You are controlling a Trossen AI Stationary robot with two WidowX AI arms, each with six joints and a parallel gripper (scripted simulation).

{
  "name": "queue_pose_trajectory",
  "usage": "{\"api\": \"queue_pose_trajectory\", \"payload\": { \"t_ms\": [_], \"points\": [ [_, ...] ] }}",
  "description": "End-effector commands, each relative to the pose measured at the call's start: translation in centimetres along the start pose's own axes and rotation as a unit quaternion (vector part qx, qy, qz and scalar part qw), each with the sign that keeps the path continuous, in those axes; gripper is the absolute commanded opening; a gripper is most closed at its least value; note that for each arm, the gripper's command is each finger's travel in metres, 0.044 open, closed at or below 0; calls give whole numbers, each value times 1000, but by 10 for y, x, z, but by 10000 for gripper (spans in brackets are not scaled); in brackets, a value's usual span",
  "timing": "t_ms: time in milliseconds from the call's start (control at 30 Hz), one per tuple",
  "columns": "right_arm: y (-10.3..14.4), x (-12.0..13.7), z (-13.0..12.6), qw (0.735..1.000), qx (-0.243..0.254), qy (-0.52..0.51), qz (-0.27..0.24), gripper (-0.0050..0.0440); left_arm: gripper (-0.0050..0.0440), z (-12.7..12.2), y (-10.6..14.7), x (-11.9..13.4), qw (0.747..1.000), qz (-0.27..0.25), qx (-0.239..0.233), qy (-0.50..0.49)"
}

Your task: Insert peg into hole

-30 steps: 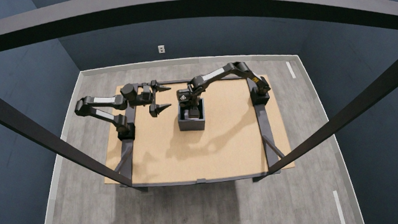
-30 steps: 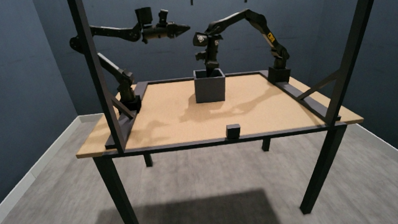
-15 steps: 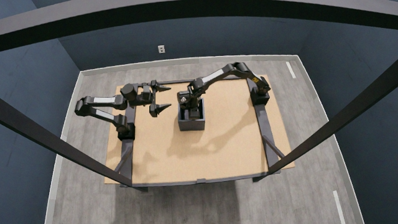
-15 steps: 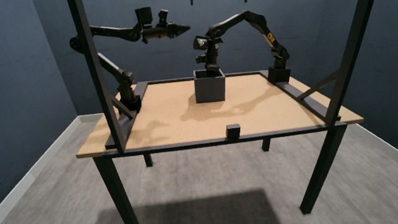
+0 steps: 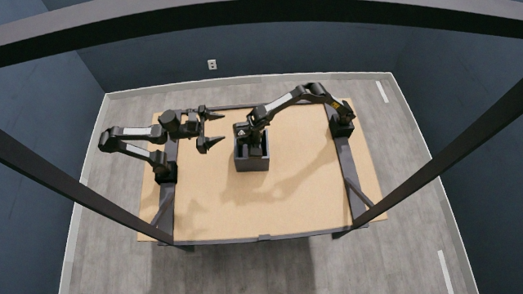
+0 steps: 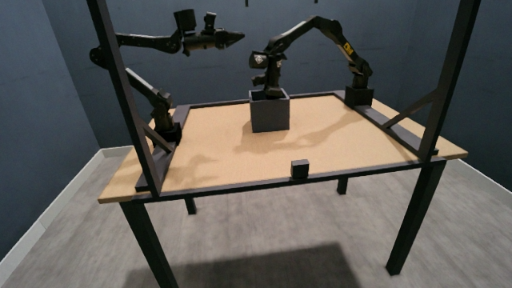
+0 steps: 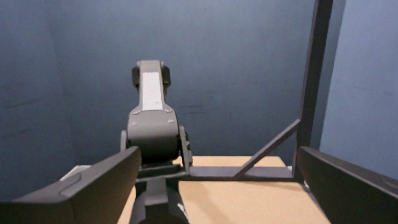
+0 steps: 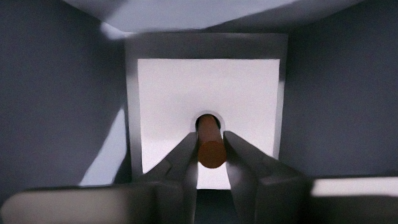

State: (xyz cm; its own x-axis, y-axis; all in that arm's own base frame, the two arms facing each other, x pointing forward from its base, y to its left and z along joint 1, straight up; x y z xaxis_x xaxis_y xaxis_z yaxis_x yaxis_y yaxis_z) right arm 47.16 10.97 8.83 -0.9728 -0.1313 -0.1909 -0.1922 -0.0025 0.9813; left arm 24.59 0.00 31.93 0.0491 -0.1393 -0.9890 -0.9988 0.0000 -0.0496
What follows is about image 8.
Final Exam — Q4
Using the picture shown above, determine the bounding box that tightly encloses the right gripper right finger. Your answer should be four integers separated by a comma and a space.
223, 130, 398, 224

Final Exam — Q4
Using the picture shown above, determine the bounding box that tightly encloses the white flat plate with hole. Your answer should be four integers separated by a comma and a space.
137, 59, 280, 190

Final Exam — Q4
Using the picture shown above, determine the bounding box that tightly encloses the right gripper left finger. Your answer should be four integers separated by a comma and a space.
1, 132, 199, 224

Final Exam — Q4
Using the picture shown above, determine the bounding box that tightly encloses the dark brown peg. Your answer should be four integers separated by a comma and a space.
198, 114, 227, 169

